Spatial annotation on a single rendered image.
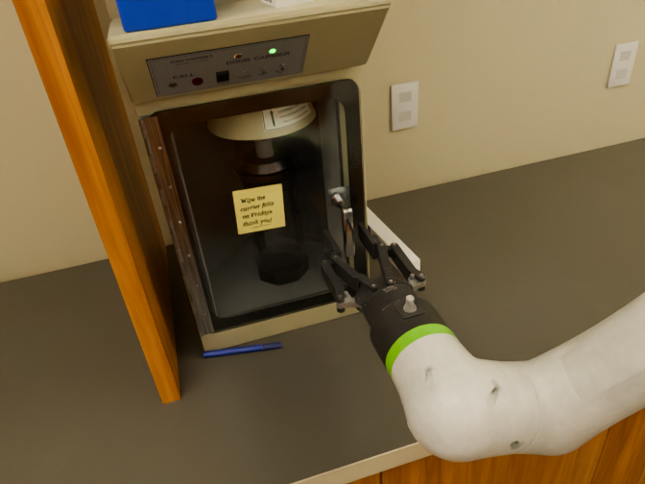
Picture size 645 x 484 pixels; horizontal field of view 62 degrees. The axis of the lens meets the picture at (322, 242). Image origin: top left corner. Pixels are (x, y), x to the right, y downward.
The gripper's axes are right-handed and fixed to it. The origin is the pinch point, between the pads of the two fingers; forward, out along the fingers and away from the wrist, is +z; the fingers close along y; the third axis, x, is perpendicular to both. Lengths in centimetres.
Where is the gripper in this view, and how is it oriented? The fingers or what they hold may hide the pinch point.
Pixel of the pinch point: (349, 243)
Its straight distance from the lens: 85.8
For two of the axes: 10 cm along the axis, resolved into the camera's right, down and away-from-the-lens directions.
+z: -2.9, -5.1, 8.1
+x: 0.8, 8.3, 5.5
